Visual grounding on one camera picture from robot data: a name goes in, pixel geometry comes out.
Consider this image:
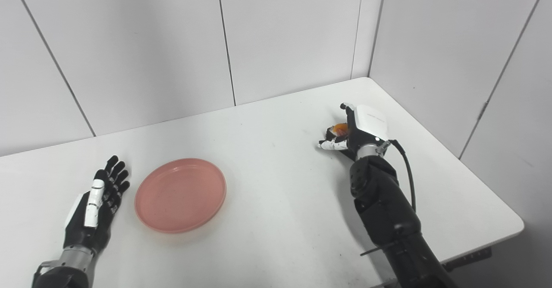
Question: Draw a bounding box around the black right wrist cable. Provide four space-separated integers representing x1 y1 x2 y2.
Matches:
379 139 417 213

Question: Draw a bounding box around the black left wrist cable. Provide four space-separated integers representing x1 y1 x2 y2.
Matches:
31 260 59 288

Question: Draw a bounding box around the fruit topped cake slice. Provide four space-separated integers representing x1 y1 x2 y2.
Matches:
326 123 349 142

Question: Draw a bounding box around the dark metal table frame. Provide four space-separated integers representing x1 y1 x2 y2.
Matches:
442 247 493 274

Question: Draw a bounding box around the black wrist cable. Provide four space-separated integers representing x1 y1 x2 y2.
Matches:
379 139 417 213
31 260 59 288

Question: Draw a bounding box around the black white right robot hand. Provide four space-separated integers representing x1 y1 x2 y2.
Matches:
318 103 389 157

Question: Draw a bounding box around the pink round plate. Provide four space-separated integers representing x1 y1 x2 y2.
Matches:
134 158 227 234

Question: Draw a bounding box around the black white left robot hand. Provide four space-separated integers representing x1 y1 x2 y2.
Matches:
63 155 131 254

